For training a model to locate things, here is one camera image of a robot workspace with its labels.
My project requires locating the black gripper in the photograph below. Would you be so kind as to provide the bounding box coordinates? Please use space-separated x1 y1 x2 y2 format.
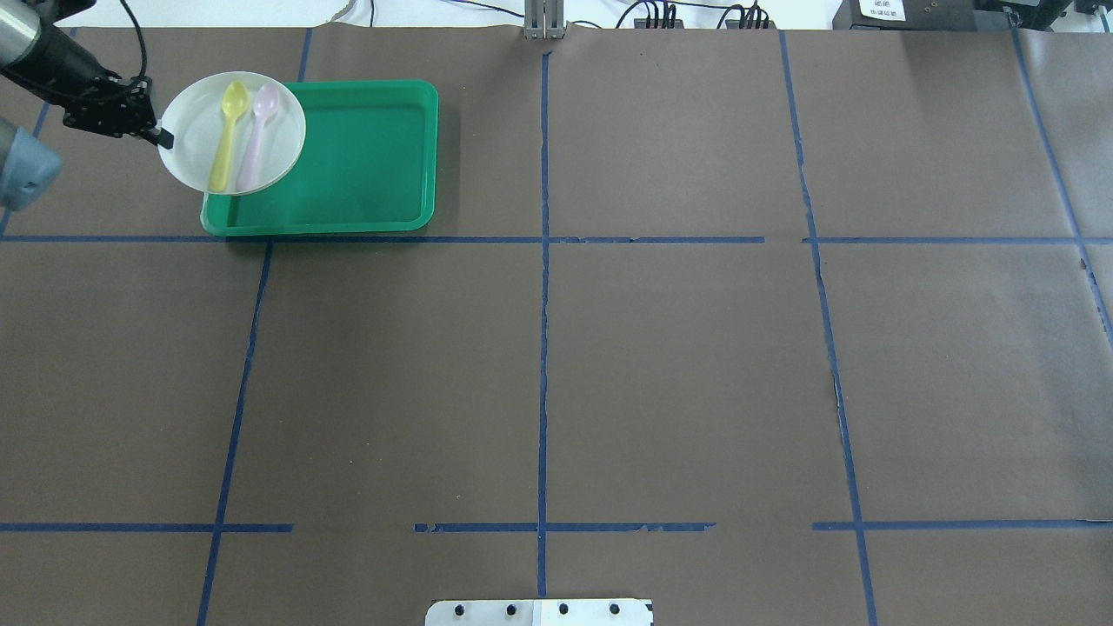
63 77 175 150

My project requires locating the white round plate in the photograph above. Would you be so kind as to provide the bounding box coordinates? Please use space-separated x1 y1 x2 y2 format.
159 71 307 196

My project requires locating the yellow plastic spoon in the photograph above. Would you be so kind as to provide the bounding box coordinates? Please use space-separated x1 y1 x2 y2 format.
208 80 248 194

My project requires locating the pink plastic spoon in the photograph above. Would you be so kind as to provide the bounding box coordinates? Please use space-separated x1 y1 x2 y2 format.
236 84 282 193

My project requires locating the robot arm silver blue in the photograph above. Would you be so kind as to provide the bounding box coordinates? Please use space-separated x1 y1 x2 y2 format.
1 1 175 211

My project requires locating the green plastic tray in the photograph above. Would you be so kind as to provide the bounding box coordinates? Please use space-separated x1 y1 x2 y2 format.
200 79 440 237

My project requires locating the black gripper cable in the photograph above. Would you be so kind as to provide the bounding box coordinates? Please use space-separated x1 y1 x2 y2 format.
118 0 149 84

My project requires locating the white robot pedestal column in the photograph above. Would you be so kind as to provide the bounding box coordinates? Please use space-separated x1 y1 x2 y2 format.
424 598 654 625

